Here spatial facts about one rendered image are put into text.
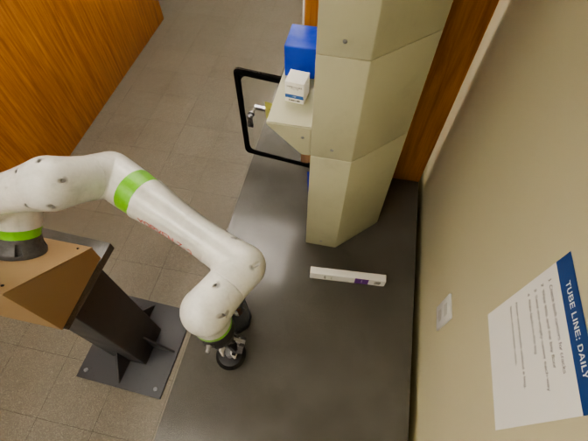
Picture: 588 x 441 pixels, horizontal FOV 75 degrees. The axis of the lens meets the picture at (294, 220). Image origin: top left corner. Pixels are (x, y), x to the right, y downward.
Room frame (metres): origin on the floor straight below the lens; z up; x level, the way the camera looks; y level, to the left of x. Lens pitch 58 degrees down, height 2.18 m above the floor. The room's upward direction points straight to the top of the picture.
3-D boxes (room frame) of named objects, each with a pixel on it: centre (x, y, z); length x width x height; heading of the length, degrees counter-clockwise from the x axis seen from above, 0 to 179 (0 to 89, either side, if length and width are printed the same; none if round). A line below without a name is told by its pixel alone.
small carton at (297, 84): (0.80, -0.01, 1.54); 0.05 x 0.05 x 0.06; 72
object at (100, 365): (0.57, 0.87, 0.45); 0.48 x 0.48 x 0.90; 76
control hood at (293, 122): (0.86, -0.02, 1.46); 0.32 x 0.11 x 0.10; 168
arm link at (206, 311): (0.29, 0.19, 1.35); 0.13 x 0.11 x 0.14; 146
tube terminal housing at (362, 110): (0.82, -0.20, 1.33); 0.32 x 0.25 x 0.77; 168
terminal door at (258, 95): (1.05, 0.05, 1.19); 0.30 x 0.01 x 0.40; 71
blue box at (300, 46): (0.93, -0.03, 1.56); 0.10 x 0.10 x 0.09; 78
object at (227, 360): (0.28, 0.19, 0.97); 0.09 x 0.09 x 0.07
